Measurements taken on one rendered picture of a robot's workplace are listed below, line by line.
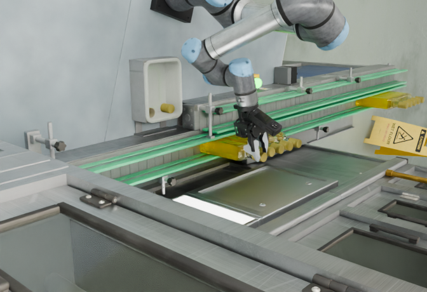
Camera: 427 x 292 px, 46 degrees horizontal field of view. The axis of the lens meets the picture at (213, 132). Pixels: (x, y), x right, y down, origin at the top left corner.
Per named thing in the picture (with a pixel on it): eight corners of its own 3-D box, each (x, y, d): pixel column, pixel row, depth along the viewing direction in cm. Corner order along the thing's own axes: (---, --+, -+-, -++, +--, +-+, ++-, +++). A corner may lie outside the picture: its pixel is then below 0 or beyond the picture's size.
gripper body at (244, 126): (249, 129, 181) (243, 98, 177) (268, 132, 176) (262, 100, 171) (236, 138, 177) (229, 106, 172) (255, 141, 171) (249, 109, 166)
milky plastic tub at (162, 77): (131, 120, 184) (147, 124, 178) (129, 59, 179) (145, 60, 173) (167, 113, 196) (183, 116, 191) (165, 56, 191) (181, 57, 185)
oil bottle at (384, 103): (355, 105, 285) (404, 112, 266) (356, 95, 284) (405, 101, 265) (359, 104, 289) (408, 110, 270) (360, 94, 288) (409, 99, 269)
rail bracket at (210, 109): (194, 136, 190) (218, 141, 182) (193, 91, 186) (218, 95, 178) (199, 134, 193) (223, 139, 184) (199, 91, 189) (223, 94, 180)
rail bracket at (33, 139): (17, 170, 151) (57, 187, 136) (11, 115, 147) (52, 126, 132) (32, 167, 154) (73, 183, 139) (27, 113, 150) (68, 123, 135)
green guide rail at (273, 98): (202, 112, 192) (217, 114, 186) (201, 109, 191) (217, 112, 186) (394, 70, 317) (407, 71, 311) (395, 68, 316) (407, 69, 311)
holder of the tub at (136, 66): (132, 134, 186) (146, 138, 180) (128, 59, 179) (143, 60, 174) (167, 126, 198) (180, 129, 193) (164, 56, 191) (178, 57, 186)
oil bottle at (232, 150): (199, 152, 195) (242, 162, 181) (199, 138, 193) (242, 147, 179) (210, 149, 199) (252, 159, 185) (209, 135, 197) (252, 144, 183)
